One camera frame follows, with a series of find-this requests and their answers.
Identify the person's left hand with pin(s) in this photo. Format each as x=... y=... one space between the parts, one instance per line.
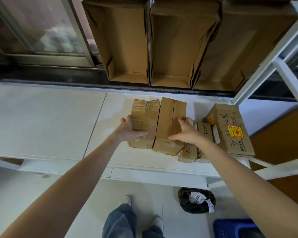
x=125 y=130

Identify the person's right hand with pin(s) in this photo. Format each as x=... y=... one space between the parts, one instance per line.
x=192 y=136

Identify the person's left thumb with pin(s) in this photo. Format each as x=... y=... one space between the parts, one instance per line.
x=139 y=134

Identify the person's right thumb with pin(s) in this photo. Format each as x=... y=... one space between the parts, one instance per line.
x=177 y=137

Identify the taped cardboard box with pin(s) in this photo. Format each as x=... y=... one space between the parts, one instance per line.
x=145 y=113

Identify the plain cardboard box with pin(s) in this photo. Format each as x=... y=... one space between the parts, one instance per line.
x=166 y=116

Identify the person's left forearm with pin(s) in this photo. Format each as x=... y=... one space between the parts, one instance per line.
x=64 y=185

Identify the person's right forearm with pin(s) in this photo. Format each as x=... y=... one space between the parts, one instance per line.
x=250 y=190

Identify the small handwritten cardboard box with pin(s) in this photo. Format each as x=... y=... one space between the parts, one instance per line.
x=206 y=128
x=187 y=154

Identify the cardboard box with yellow label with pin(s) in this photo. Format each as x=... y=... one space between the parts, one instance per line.
x=232 y=126

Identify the crumpled white paper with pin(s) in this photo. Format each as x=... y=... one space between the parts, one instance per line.
x=201 y=198

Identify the black plastic bag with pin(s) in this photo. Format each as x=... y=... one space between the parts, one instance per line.
x=186 y=203

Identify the person's left white shoe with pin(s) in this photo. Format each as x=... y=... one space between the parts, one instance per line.
x=126 y=200

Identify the person's white shoe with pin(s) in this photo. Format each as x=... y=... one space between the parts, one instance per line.
x=126 y=200
x=157 y=222

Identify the person's right white shoe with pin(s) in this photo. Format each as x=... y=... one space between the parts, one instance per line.
x=157 y=222

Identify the open empty cardboard box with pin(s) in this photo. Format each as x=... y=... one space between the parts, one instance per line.
x=238 y=47
x=176 y=47
x=121 y=39

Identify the blue jeans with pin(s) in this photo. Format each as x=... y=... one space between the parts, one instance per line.
x=119 y=223

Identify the blue plastic crate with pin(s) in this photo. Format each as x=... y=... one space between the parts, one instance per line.
x=228 y=229

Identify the sliding glass window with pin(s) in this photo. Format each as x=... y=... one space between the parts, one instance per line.
x=39 y=29

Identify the white metal shelf frame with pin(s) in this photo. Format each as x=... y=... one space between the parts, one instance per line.
x=285 y=69

